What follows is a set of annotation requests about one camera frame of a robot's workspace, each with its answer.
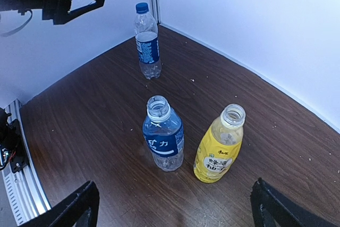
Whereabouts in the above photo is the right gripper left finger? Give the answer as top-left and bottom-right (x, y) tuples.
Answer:
(22, 181), (100, 227)

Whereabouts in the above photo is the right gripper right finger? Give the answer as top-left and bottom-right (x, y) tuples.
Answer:
(250, 178), (335, 226)

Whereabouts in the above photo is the yellow drink bottle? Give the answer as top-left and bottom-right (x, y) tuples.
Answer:
(193, 104), (246, 183)

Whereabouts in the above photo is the clear bottle blue cap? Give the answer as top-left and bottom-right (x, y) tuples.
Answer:
(134, 11), (162, 80)

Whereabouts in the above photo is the blue label bottle white cap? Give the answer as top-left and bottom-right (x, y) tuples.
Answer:
(142, 95), (184, 172)

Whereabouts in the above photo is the front aluminium rail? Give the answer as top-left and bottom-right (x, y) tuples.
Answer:
(1, 99), (52, 226)

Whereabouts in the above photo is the left black cable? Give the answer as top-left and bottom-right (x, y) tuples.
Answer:
(0, 10), (34, 38)

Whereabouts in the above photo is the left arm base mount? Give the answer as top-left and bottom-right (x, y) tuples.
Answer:
(1, 108), (29, 173)

